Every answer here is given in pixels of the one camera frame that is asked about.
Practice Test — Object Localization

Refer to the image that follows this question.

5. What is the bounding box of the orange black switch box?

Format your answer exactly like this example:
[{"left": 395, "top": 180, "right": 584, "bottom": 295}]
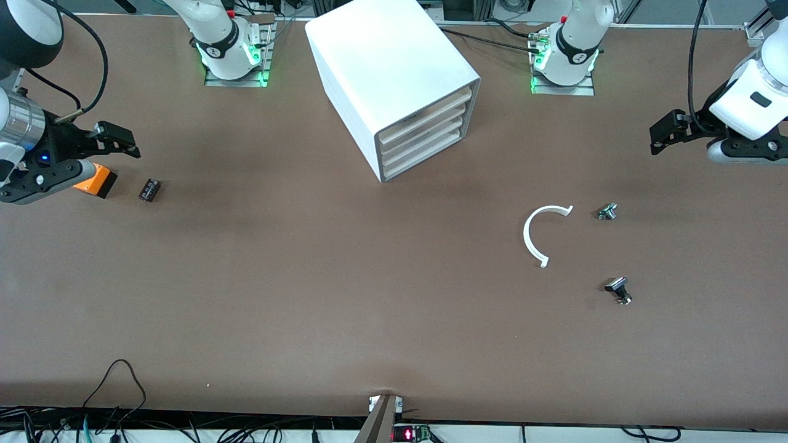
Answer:
[{"left": 72, "top": 162, "right": 118, "bottom": 199}]

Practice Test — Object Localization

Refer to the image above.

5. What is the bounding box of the aluminium frame profile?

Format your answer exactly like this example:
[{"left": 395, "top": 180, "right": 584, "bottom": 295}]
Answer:
[{"left": 744, "top": 18, "right": 770, "bottom": 47}]

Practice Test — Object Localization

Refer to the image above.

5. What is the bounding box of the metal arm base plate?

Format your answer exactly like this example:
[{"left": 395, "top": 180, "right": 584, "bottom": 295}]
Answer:
[
  {"left": 530, "top": 58, "right": 596, "bottom": 97},
  {"left": 204, "top": 18, "right": 275, "bottom": 87}
]

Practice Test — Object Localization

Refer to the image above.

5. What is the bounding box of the black table cable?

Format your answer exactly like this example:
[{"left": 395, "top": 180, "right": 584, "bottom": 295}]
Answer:
[
  {"left": 438, "top": 27, "right": 537, "bottom": 54},
  {"left": 483, "top": 17, "right": 542, "bottom": 40}
]

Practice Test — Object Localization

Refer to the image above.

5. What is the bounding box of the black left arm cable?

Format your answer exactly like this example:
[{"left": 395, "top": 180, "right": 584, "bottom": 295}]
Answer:
[{"left": 688, "top": 0, "right": 715, "bottom": 136}]

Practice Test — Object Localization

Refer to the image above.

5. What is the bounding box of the red LED display module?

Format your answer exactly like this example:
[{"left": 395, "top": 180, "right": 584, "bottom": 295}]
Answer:
[{"left": 392, "top": 423, "right": 432, "bottom": 443}]

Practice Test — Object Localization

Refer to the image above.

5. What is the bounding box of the white curved plastic arc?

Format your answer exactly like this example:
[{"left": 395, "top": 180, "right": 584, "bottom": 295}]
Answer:
[{"left": 523, "top": 205, "right": 574, "bottom": 269}]

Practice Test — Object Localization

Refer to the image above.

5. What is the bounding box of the black capped metal switch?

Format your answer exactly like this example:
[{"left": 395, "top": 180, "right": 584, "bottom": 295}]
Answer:
[{"left": 604, "top": 277, "right": 633, "bottom": 306}]

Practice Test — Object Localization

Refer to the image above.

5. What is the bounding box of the grey metal bar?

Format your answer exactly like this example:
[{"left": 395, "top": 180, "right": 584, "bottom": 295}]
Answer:
[{"left": 354, "top": 394, "right": 404, "bottom": 443}]

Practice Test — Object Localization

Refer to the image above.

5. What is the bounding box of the black looped cable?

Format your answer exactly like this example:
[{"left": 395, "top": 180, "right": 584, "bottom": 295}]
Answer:
[{"left": 82, "top": 359, "right": 147, "bottom": 425}]

